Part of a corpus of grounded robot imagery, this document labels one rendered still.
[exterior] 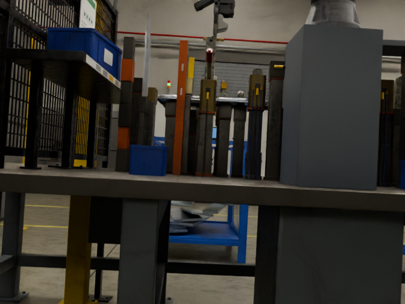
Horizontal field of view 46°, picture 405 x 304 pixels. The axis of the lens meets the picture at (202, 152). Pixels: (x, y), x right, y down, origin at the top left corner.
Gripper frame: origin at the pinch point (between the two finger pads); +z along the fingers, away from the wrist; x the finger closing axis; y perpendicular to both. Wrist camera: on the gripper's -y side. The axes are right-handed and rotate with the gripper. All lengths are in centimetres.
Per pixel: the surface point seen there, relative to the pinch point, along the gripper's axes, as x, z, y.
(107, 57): -27.4, 18.0, -35.7
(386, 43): -41, 10, 55
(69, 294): 43, 121, -63
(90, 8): 13, -12, -55
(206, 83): -20.2, 23.4, -0.8
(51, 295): 65, 129, -79
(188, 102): -14.0, 30.0, -7.3
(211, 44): -17.2, 8.2, -0.1
